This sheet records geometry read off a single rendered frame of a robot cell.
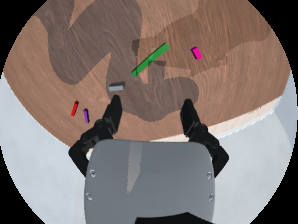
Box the red rod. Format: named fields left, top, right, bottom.
left=71, top=101, right=79, bottom=117

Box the green rod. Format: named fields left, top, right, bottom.
left=131, top=43, right=170, bottom=78

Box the grey rod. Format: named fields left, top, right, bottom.
left=108, top=83, right=124, bottom=91

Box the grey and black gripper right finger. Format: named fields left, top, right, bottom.
left=180, top=99, right=229, bottom=178

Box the magenta block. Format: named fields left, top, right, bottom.
left=191, top=47, right=202, bottom=60

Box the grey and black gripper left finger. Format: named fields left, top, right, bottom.
left=68, top=95, right=123, bottom=178

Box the purple rod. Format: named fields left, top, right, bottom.
left=83, top=108, right=90, bottom=124

